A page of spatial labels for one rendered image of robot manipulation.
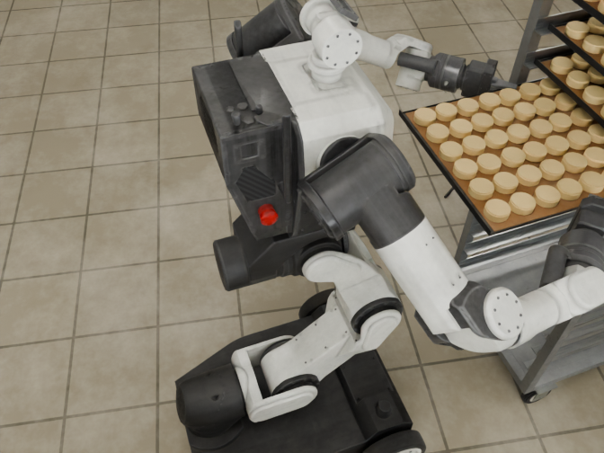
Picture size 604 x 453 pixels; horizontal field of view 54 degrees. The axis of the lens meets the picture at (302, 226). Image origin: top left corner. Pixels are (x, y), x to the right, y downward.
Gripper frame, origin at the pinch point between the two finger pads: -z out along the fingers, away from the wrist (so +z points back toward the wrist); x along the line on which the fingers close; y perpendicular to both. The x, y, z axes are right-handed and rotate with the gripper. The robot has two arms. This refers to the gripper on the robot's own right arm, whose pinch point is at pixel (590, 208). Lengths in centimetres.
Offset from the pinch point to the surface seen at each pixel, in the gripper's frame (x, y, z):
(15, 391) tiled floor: -98, 144, 59
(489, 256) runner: -75, 14, -45
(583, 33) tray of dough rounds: 16.7, 12.0, -35.7
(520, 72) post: 3.1, 22.3, -36.5
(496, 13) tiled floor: -98, 53, -251
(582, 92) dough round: 6.1, 7.8, -29.9
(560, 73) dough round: 6.5, 13.7, -34.6
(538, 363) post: -68, -8, -5
